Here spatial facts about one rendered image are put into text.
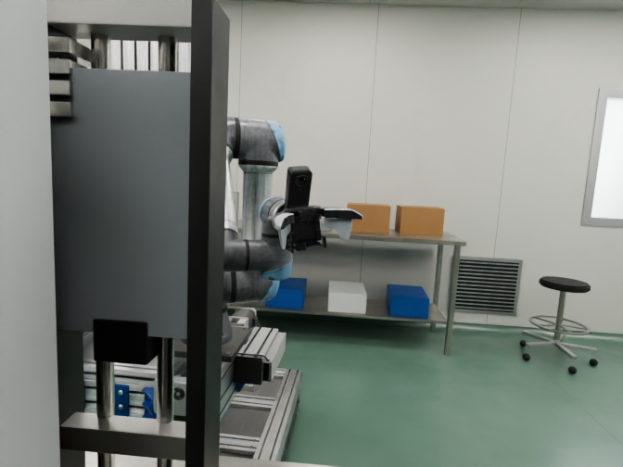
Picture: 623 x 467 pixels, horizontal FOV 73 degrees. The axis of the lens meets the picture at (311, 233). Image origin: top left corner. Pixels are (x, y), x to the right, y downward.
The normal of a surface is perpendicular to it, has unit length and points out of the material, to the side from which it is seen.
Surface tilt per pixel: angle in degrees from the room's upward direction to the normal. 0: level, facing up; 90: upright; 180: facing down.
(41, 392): 90
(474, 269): 90
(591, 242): 90
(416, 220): 90
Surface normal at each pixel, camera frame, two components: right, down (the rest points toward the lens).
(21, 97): 1.00, 0.06
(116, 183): -0.07, 0.13
